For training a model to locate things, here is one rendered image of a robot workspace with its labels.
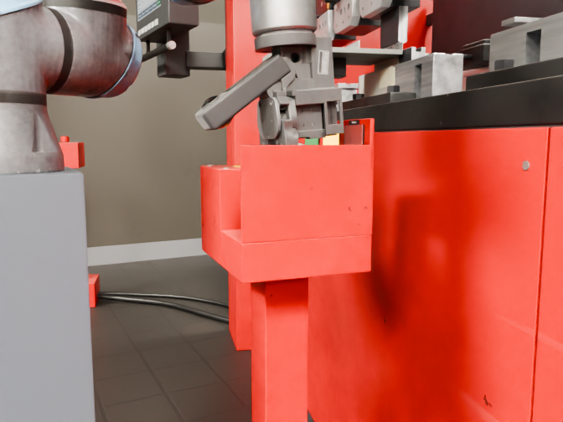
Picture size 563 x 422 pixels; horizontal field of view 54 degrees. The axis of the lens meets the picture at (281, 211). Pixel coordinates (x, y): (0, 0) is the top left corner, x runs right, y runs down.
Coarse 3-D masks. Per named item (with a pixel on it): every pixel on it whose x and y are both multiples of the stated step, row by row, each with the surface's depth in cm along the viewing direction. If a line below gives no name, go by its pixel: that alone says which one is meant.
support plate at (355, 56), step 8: (336, 48) 111; (344, 48) 111; (352, 48) 111; (336, 56) 117; (344, 56) 117; (352, 56) 117; (360, 56) 117; (368, 56) 117; (376, 56) 117; (384, 56) 117; (392, 56) 117; (352, 64) 130; (360, 64) 130; (368, 64) 130
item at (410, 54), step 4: (408, 48) 112; (412, 48) 110; (420, 48) 111; (424, 48) 111; (404, 52) 114; (408, 52) 112; (412, 52) 110; (416, 52) 110; (420, 52) 111; (424, 52) 111; (400, 56) 115; (404, 56) 114; (408, 56) 112; (412, 56) 110; (416, 56) 111; (420, 56) 111; (400, 60) 115; (404, 60) 114; (408, 60) 112
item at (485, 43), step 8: (488, 40) 121; (464, 48) 129; (472, 48) 124; (480, 48) 121; (488, 48) 120; (464, 56) 124; (472, 56) 124; (480, 56) 121; (488, 56) 120; (464, 64) 127; (472, 64) 126; (480, 64) 126; (488, 64) 126
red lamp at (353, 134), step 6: (348, 126) 67; (354, 126) 66; (360, 126) 64; (348, 132) 67; (354, 132) 66; (360, 132) 65; (348, 138) 68; (354, 138) 66; (360, 138) 65; (348, 144) 68; (354, 144) 66; (360, 144) 65
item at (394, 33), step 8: (400, 8) 117; (384, 16) 124; (392, 16) 120; (400, 16) 117; (384, 24) 125; (392, 24) 120; (400, 24) 117; (384, 32) 125; (392, 32) 120; (400, 32) 117; (384, 40) 125; (392, 40) 120; (400, 40) 118; (384, 48) 126; (392, 48) 123; (400, 48) 118
